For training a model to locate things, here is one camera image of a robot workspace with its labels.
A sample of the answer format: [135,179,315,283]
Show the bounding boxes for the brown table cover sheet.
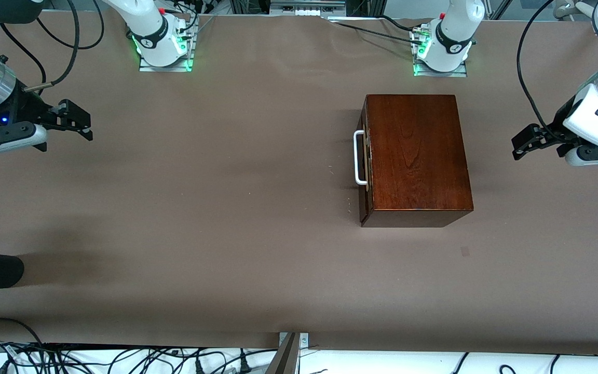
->
[0,11,598,356]

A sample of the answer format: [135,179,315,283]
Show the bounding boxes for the beige chair base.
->
[553,0,598,20]

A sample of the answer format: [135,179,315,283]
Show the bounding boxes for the tangled black floor cables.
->
[0,340,279,374]

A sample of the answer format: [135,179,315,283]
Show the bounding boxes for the dark metal beam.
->
[265,332,301,374]

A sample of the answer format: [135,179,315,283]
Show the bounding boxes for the grey metal device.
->
[269,0,349,19]

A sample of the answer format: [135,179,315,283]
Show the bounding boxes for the black looped floor cable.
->
[0,317,45,349]

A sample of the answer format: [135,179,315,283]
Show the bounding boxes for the dark brown wooden cabinet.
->
[360,94,474,228]

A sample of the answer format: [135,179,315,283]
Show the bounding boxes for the black cables at base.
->
[328,16,424,45]
[161,0,214,34]

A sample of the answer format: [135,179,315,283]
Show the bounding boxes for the small metal bracket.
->
[278,332,310,360]

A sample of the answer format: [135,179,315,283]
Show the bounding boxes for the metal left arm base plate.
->
[412,29,468,77]

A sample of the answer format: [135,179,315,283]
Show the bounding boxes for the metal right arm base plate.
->
[139,31,196,72]

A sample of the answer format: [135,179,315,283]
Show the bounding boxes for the wooden drawer with white handle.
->
[354,99,373,225]

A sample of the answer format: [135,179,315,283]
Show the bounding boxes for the black cables at left base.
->
[328,16,424,45]

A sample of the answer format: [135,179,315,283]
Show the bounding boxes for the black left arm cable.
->
[517,0,556,141]

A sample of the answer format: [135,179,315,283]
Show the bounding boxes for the black cables at right base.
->
[161,0,214,34]

